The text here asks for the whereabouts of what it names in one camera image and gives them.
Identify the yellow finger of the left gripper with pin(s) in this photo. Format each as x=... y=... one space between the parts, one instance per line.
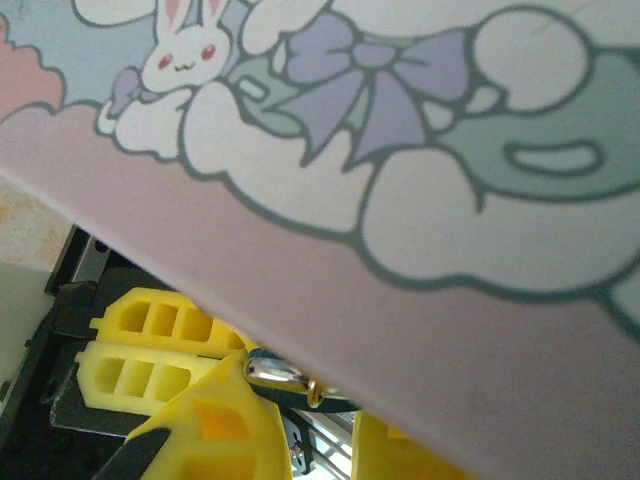
x=130 y=375
x=165 y=320

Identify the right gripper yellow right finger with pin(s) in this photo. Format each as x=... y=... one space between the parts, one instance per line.
x=395 y=455

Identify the silver metal clasp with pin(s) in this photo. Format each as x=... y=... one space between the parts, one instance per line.
x=280 y=376

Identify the pastel cartoon tin box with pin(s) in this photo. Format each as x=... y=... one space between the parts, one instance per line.
x=400 y=200

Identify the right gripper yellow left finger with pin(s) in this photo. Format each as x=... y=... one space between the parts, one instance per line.
x=225 y=435

